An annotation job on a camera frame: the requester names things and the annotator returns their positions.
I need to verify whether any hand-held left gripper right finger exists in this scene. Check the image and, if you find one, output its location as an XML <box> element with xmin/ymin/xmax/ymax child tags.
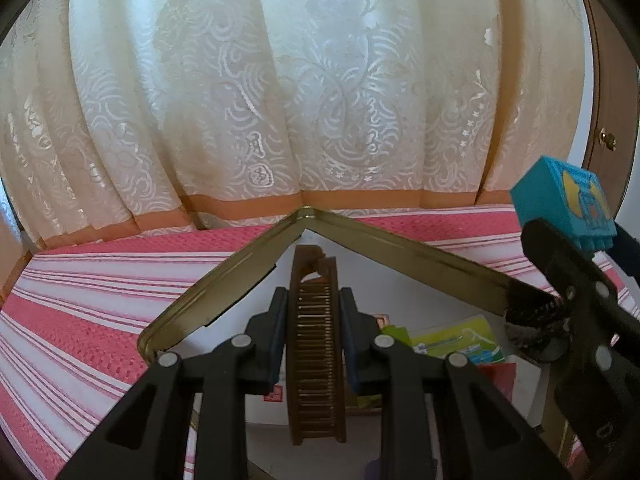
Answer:
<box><xmin>339</xmin><ymin>287</ymin><xmax>573</xmax><ymax>480</ymax></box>

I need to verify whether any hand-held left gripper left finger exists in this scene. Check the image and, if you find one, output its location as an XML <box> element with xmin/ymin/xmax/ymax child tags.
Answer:
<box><xmin>55</xmin><ymin>287</ymin><xmax>291</xmax><ymax>480</ymax></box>

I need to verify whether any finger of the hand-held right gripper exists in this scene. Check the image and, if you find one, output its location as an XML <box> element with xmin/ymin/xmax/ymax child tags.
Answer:
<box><xmin>521</xmin><ymin>219</ymin><xmax>626</xmax><ymax>376</ymax></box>
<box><xmin>595</xmin><ymin>225</ymin><xmax>640</xmax><ymax>336</ymax></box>

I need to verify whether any brown comb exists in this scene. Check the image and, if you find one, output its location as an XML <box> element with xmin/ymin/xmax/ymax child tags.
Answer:
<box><xmin>286</xmin><ymin>245</ymin><xmax>347</xmax><ymax>447</ymax></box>

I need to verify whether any blue toy block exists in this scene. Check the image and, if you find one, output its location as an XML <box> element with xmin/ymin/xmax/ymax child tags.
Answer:
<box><xmin>510</xmin><ymin>155</ymin><xmax>618</xmax><ymax>252</ymax></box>

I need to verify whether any black sequined hair clip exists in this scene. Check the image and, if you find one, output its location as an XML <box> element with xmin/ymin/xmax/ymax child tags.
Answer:
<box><xmin>502</xmin><ymin>290</ymin><xmax>576</xmax><ymax>361</ymax></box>

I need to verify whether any gold metal tin box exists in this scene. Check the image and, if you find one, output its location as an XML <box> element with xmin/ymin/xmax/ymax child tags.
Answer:
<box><xmin>136</xmin><ymin>206</ymin><xmax>601</xmax><ymax>480</ymax></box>

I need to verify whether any green packet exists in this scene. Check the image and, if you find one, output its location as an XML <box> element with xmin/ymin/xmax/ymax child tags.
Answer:
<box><xmin>410</xmin><ymin>314</ymin><xmax>503</xmax><ymax>367</ymax></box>

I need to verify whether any red card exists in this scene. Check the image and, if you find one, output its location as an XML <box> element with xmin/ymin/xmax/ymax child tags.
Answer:
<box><xmin>477</xmin><ymin>355</ymin><xmax>521</xmax><ymax>403</ymax></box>

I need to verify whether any brown wooden door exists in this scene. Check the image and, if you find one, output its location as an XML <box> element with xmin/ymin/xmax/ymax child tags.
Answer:
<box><xmin>580</xmin><ymin>0</ymin><xmax>640</xmax><ymax>221</ymax></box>

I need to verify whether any cream patterned curtain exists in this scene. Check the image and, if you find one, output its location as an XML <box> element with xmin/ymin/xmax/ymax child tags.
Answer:
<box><xmin>0</xmin><ymin>0</ymin><xmax>601</xmax><ymax>256</ymax></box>

